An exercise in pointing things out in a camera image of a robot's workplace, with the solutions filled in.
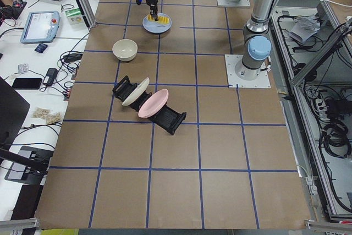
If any pink plate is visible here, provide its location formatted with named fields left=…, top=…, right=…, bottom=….
left=138, top=89, right=169, bottom=118

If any black smartphone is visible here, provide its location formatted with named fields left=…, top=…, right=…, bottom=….
left=12, top=78, right=42, bottom=90

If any black plate rack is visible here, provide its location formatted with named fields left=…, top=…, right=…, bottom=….
left=112, top=75, right=186, bottom=135

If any green white box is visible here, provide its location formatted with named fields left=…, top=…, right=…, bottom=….
left=65, top=8, right=84, bottom=25

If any cream plate in rack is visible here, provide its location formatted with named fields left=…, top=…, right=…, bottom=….
left=122, top=77, right=150, bottom=106

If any striped yellow bread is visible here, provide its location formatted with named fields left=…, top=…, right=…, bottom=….
left=147, top=14, right=170, bottom=25

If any blue plate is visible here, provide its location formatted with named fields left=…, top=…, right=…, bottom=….
left=142, top=13, right=172, bottom=34

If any cream bowl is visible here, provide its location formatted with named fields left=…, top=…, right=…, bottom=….
left=112, top=39, right=138, bottom=62

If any black power adapter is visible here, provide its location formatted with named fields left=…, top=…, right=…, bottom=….
left=42, top=68, right=58, bottom=86

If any bag of wooden pieces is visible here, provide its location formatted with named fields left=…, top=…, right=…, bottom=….
left=46, top=112, right=62, bottom=125
left=32, top=107, right=51, bottom=119

